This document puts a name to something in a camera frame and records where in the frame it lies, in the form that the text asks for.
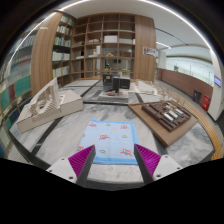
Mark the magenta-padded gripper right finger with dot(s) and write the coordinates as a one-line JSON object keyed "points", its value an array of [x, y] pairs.
{"points": [[148, 158]]}

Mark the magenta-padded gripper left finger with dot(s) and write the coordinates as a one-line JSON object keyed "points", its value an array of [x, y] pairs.
{"points": [[81, 160]]}

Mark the light blue printed towel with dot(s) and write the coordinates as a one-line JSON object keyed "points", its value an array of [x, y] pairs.
{"points": [[110, 136]]}

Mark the flat wooden model base board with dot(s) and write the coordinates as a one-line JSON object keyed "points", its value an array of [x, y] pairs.
{"points": [[166, 135]]}

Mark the white architectural building model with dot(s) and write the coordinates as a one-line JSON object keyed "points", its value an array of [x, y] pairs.
{"points": [[50, 106]]}

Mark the curved wooden slatted bench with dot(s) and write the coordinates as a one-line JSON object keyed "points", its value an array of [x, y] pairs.
{"points": [[210, 130]]}

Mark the small white architectural model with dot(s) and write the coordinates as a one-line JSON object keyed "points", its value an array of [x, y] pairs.
{"points": [[144, 87]]}

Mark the dark waste bin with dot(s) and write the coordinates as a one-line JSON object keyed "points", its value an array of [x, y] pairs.
{"points": [[196, 96]]}

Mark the red cabinet box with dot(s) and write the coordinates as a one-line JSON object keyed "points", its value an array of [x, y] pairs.
{"points": [[206, 102]]}

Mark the dark grey block building model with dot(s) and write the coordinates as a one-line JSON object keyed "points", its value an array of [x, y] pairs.
{"points": [[113, 82]]}

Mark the glass-fronted bookshelf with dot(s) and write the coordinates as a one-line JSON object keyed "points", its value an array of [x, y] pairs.
{"points": [[16, 83]]}

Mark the tall wooden shelf unit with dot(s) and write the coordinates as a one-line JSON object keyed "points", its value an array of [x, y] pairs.
{"points": [[110, 43]]}

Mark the wall-mounted display screen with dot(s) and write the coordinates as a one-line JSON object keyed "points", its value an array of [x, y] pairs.
{"points": [[217, 81]]}

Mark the framed wall poster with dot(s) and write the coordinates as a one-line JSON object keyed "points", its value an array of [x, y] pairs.
{"points": [[150, 51]]}

